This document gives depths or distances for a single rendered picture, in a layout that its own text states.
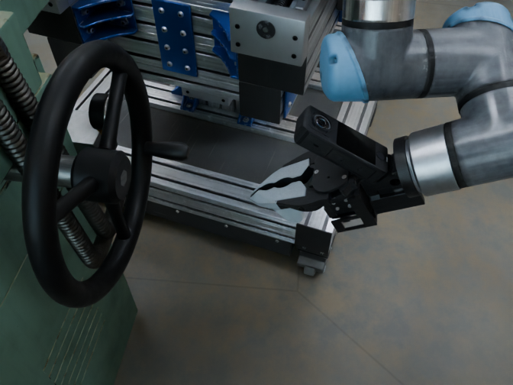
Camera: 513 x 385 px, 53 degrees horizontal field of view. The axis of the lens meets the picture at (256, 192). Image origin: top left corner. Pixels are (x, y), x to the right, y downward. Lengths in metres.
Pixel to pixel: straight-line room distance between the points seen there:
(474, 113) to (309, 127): 0.17
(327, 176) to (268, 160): 0.81
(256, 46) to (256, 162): 0.53
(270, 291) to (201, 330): 0.21
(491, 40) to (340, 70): 0.16
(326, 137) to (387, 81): 0.09
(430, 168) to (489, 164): 0.06
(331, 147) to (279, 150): 0.88
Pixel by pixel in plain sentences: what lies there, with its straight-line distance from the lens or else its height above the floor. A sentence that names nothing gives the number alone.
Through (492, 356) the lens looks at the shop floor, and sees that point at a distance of 1.45.
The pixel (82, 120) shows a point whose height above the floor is 0.62.
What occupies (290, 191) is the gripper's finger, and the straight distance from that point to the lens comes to 0.63.
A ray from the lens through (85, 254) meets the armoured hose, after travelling 0.72.
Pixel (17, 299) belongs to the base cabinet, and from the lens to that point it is 0.84.
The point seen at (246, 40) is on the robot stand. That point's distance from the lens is 0.94.
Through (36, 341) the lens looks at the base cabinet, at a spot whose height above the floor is 0.46.
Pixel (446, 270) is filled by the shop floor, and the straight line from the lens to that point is 1.53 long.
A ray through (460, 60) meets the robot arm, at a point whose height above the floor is 0.91.
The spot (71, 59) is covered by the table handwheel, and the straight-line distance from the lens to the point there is 0.51.
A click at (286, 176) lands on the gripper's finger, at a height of 0.75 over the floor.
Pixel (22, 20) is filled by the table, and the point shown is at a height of 0.86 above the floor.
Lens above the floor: 1.23
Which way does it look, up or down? 50 degrees down
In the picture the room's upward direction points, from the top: straight up
